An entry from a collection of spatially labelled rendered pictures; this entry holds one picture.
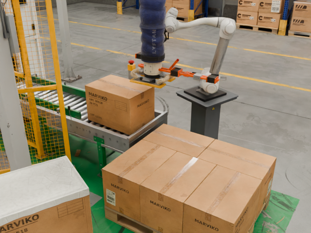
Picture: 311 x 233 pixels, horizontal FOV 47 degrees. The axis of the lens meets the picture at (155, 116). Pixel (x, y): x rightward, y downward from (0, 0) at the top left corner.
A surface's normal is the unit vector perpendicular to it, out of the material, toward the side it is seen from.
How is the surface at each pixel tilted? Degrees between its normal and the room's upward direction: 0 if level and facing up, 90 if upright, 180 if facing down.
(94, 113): 90
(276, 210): 0
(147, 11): 73
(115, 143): 90
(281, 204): 0
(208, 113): 90
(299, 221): 0
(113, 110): 90
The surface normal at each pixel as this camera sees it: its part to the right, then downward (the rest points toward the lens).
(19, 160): 0.84, 0.25
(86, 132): -0.55, 0.37
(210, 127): 0.60, 0.36
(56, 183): 0.00, -0.89
